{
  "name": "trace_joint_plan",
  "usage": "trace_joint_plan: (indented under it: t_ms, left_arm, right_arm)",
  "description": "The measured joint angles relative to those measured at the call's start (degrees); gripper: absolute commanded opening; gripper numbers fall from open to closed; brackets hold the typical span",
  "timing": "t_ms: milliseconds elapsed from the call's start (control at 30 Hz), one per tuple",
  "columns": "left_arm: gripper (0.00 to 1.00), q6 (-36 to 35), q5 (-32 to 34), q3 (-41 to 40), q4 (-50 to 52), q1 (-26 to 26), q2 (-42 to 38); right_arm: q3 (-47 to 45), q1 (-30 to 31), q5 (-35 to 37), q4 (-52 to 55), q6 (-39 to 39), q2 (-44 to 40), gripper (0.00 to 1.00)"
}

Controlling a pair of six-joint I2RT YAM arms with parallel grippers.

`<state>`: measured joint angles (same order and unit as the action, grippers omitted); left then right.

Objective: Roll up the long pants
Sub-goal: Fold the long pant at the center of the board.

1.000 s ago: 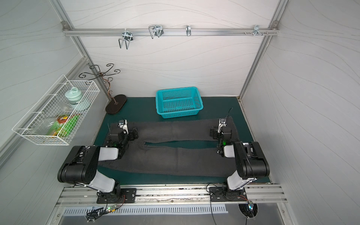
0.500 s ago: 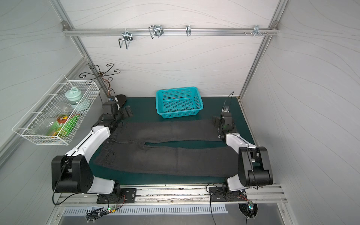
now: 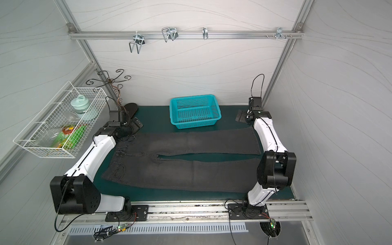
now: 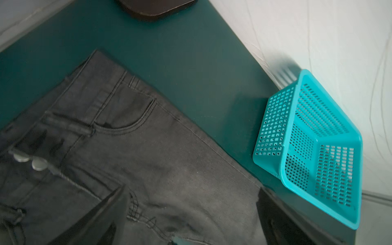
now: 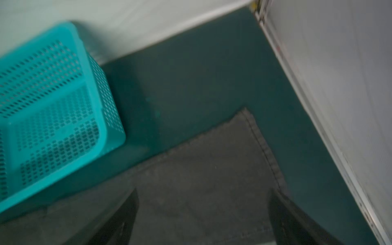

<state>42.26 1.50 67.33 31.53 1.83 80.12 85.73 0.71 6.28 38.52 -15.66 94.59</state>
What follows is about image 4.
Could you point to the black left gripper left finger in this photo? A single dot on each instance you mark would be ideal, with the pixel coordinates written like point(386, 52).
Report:
point(103, 225)

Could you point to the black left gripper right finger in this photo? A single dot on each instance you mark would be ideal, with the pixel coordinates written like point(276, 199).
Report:
point(284, 226)

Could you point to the dark grey long pants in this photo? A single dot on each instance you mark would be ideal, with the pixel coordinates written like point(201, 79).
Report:
point(103, 128)

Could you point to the teal plastic mesh basket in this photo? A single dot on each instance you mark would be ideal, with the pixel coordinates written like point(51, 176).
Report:
point(308, 143)

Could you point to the dark oval stand base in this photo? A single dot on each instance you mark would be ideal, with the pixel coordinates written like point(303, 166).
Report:
point(152, 10)

